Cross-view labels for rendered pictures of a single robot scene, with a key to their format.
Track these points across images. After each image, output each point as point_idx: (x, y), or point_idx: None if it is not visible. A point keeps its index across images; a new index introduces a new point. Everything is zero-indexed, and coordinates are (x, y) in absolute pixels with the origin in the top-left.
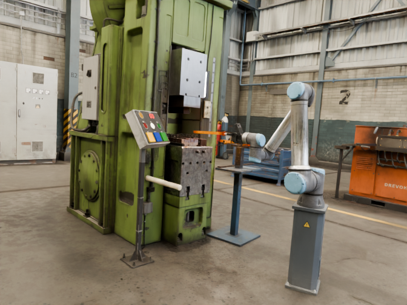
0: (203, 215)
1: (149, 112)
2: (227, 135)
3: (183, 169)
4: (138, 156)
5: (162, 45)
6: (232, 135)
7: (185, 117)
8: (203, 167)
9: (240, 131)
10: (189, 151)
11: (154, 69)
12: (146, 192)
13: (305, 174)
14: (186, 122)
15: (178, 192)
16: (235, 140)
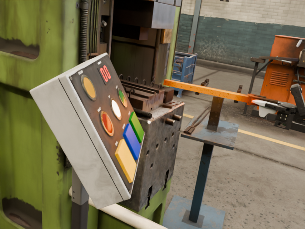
0: (162, 212)
1: (99, 63)
2: (264, 108)
3: (147, 162)
4: (51, 150)
5: None
6: (284, 111)
7: (120, 37)
8: (170, 143)
9: (304, 103)
10: (157, 125)
11: None
12: (71, 216)
13: None
14: (123, 47)
15: (135, 203)
16: (289, 124)
